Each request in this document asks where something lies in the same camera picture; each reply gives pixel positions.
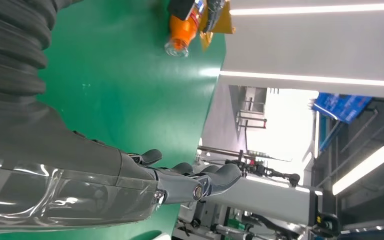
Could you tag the metal rack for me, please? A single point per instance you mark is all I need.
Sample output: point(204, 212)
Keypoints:
point(253, 112)

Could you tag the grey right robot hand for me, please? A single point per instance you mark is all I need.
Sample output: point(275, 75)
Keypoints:
point(62, 185)

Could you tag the blue sign board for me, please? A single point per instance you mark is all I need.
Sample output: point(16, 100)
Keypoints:
point(342, 107)

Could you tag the yellow taped cardboard box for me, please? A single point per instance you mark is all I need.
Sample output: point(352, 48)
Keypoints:
point(225, 26)

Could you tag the white machine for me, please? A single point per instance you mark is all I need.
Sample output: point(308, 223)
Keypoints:
point(271, 198)

